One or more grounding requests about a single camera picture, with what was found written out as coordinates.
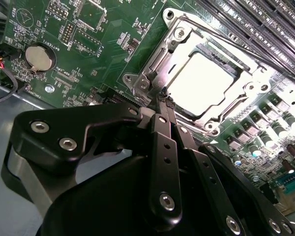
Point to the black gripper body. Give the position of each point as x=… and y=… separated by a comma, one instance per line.
x=108, y=201

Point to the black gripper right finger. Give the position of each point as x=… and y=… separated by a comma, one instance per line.
x=211, y=172

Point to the silver CPU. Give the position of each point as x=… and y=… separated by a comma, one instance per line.
x=201, y=83

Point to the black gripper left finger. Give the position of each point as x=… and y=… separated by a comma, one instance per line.
x=51, y=147

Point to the metal socket cover frame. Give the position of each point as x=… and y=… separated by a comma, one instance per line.
x=223, y=48

